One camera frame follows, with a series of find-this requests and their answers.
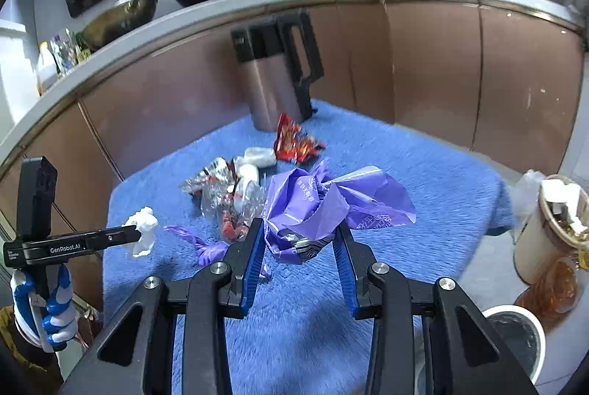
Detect white tissue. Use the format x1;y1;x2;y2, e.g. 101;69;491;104
124;207;159;258

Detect purple plastic bag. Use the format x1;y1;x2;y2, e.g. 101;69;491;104
262;160;416;264

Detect cream trash bin with waste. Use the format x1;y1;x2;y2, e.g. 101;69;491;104
513;174;588;284

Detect brown kitchen cabinet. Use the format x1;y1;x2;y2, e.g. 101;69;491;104
1;0;586;233

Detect blue white gloved left hand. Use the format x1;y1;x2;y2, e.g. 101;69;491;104
10;264;78;353

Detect white round bin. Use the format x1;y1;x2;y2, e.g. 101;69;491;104
415;304;547;395

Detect small purple plastic scrap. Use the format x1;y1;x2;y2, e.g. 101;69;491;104
164;225;251;268

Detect orange plastic bag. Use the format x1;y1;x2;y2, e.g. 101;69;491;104
514;257;581;332

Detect silver foil wrapper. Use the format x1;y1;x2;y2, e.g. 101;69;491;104
179;157;237;195

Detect crushed clear plastic bottle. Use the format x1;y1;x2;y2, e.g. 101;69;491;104
201;179;267;243

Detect blue fluffy mat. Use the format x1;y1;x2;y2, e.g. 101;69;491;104
103;103;514;394

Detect clear plastic bottle on counter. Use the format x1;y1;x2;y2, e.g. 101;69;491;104
35;41;59;95

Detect white crumpled paper wad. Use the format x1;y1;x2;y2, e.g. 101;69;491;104
234;147;276;184

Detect red snack wrapper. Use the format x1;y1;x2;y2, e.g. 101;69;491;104
274;113;325;166

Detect steel kettle with black handle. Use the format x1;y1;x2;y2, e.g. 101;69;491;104
230;9;324;133

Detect steel wok with handle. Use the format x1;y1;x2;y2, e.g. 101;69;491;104
80;0;159;52

